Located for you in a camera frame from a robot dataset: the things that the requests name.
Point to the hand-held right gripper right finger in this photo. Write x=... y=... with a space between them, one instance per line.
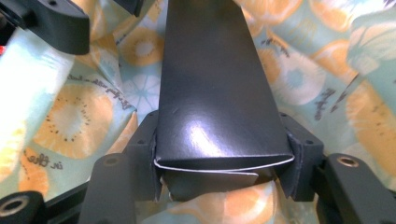
x=306 y=161

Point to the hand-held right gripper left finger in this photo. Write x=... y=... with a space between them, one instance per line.
x=143 y=161

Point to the fruit-print cloth bag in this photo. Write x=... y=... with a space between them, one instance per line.
x=311 y=77

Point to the black cardboard box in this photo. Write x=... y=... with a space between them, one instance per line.
x=211 y=77

